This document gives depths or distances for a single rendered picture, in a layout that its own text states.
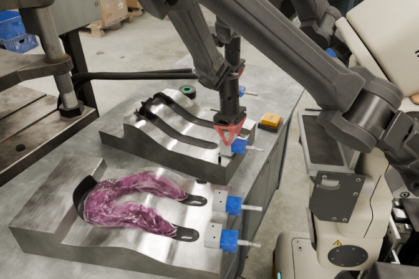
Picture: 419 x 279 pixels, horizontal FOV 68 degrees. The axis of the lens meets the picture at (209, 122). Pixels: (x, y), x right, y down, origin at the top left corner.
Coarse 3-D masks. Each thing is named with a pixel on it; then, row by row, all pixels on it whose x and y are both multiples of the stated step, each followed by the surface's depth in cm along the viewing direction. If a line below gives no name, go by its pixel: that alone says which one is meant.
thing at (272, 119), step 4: (264, 116) 122; (268, 116) 122; (272, 116) 122; (276, 116) 122; (280, 116) 122; (264, 120) 120; (268, 120) 120; (272, 120) 120; (276, 120) 120; (268, 124) 120; (272, 124) 119; (276, 124) 119
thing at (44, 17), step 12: (36, 12) 107; (48, 12) 109; (36, 24) 111; (48, 24) 110; (48, 36) 112; (48, 48) 115; (60, 48) 117; (60, 84) 123; (72, 84) 128; (60, 96) 127; (72, 96) 128; (60, 108) 129; (72, 108) 129; (84, 108) 136
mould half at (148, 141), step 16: (176, 96) 117; (128, 112) 121; (160, 112) 109; (192, 112) 115; (208, 112) 116; (112, 128) 112; (128, 128) 103; (144, 128) 101; (176, 128) 107; (192, 128) 108; (208, 128) 108; (112, 144) 112; (128, 144) 108; (144, 144) 104; (160, 144) 100; (176, 144) 101; (160, 160) 104; (176, 160) 100; (192, 160) 97; (208, 160) 94; (224, 160) 94; (240, 160) 104; (208, 176) 97; (224, 176) 94
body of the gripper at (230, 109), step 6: (222, 96) 88; (234, 96) 86; (222, 102) 87; (228, 102) 86; (234, 102) 87; (222, 108) 88; (228, 108) 87; (234, 108) 88; (240, 108) 92; (216, 114) 89; (222, 114) 89; (228, 114) 88; (234, 114) 88; (240, 114) 89; (216, 120) 88; (228, 120) 86
